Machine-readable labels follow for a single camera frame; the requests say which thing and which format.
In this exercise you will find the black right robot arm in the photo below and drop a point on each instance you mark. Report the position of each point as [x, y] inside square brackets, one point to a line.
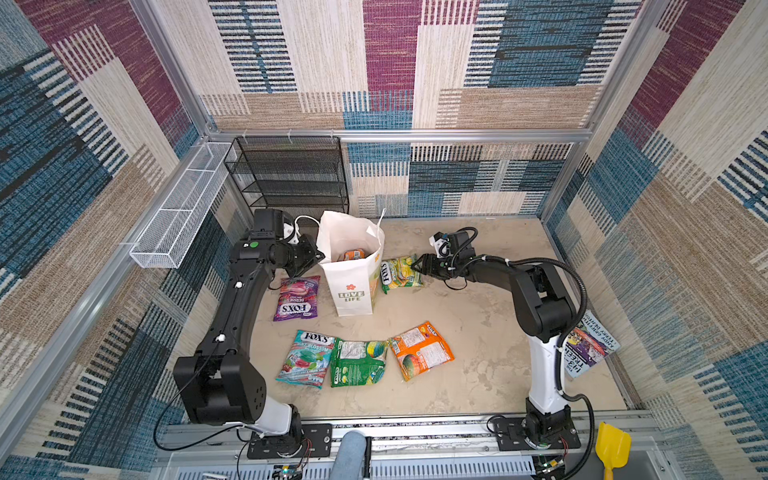
[545, 312]

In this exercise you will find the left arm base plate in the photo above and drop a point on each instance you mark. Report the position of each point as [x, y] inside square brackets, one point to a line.
[313, 440]

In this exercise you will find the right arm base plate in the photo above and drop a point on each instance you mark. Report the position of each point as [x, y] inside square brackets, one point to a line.
[510, 434]

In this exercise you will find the green snack bag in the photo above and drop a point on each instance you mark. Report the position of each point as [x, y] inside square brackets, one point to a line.
[357, 363]

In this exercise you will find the white wire mesh basket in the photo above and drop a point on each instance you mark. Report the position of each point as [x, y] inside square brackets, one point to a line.
[166, 240]

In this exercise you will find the green-yellow snack bag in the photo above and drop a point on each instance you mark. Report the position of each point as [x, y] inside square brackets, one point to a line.
[399, 273]

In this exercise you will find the orange snack bag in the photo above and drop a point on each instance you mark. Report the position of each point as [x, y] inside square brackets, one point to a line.
[354, 254]
[420, 350]

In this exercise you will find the white paper bag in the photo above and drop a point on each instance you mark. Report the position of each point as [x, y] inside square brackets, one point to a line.
[353, 284]

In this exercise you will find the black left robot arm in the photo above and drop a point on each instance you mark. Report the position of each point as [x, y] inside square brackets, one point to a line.
[218, 385]

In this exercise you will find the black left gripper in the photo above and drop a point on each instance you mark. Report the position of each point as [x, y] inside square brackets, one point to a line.
[311, 254]

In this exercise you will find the purple Fox's candy bag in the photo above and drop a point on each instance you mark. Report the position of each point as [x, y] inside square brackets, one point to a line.
[297, 299]

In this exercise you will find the grey cylinder at front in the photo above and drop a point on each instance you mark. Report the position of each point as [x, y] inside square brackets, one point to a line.
[350, 459]

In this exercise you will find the black wire shelf rack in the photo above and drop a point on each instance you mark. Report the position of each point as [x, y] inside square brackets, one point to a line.
[298, 175]

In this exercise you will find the teal pink Fox's candy bag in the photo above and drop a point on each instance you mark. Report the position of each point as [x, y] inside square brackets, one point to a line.
[308, 360]

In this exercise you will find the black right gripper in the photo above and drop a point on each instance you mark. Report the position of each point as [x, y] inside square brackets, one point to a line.
[429, 267]

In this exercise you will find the yellow plastic shovel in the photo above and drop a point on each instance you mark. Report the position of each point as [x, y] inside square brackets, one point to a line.
[613, 449]

